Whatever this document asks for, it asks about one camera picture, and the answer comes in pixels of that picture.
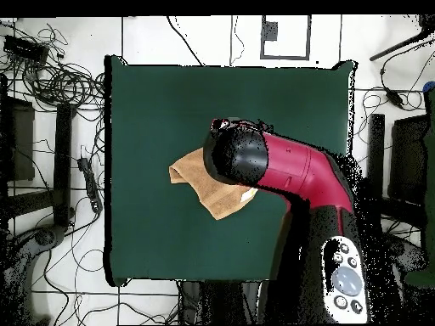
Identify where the tan terry cloth towel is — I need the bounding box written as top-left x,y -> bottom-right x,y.
168,147 -> 259,221

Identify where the black power adapter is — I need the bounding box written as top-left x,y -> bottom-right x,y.
384,87 -> 405,109

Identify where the grey square floor frame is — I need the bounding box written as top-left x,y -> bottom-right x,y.
260,14 -> 312,61

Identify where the black stand bar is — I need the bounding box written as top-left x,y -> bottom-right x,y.
367,113 -> 387,205
53,102 -> 74,228

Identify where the black cable tangle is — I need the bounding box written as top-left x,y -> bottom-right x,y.
20,23 -> 106,113

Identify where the grey swivel chair base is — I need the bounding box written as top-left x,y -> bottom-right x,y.
387,233 -> 430,276
0,223 -> 69,325

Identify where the black power strip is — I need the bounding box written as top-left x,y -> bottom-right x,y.
76,156 -> 104,214

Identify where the dark grey square plate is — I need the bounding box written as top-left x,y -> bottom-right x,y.
263,20 -> 279,42

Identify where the black tripod leg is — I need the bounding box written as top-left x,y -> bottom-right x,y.
369,14 -> 435,63

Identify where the dark green table cloth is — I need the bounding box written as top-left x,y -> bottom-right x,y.
103,53 -> 356,288

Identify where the black box device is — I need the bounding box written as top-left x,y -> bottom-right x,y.
3,34 -> 50,65

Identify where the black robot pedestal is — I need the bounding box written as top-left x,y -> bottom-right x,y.
178,279 -> 264,325

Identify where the black flat panel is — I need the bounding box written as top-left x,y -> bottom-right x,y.
0,96 -> 36,183
388,114 -> 430,206

